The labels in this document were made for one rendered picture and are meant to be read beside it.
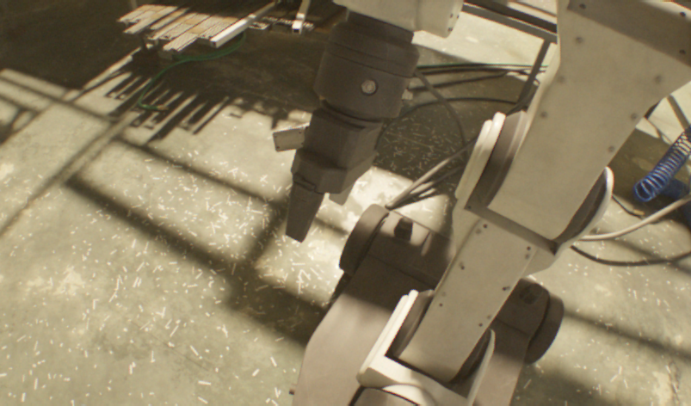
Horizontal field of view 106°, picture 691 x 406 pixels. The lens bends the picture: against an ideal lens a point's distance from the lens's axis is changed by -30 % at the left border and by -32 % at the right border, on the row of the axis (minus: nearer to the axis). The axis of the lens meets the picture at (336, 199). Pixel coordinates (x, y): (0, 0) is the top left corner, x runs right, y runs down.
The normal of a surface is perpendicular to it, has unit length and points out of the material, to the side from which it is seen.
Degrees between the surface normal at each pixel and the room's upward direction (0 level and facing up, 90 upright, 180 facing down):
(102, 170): 0
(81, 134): 0
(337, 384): 0
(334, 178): 74
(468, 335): 44
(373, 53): 67
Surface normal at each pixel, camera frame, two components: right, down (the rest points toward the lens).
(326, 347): 0.06, -0.62
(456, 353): -0.32, 0.00
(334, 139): -0.39, 0.33
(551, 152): -0.50, 0.52
